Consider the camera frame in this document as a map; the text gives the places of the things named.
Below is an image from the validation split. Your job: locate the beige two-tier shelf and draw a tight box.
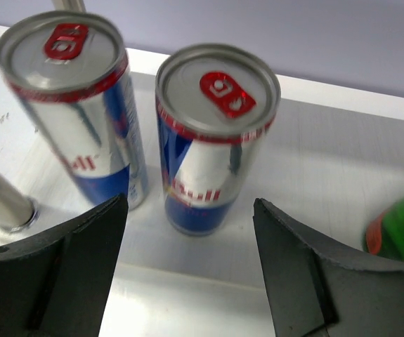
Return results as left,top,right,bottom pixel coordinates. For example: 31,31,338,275
0,11,404,336

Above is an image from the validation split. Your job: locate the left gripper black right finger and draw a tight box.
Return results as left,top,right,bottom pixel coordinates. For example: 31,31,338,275
253,198,404,336

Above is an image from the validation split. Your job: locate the green Perrier labelled bottle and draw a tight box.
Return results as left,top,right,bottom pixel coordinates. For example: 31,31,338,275
363,197,404,262

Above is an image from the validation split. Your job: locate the silver blue can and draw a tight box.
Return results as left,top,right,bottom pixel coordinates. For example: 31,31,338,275
0,11,148,208
155,43,281,236

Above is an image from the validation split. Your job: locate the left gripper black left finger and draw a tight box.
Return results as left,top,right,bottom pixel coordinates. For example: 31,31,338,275
0,194,129,336

